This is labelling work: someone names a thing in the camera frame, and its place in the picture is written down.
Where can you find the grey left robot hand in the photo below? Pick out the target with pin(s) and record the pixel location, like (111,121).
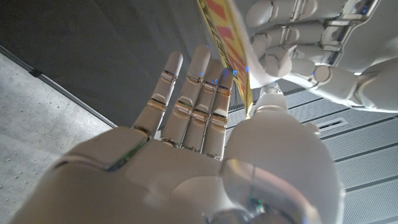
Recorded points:
(311,31)

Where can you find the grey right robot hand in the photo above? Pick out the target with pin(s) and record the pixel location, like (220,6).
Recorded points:
(155,174)

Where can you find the white release liner sheet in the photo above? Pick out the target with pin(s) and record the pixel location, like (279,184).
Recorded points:
(253,70)

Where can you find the yellow new driver bumper sticker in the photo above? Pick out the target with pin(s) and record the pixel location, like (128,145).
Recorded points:
(227,34)

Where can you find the white ceiling vent slot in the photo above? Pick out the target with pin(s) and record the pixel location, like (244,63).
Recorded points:
(332,124)

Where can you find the black backdrop curtain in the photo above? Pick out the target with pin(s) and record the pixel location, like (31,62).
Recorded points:
(93,46)

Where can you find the black backdrop stand pole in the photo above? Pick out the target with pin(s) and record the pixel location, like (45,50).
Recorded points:
(35,73)

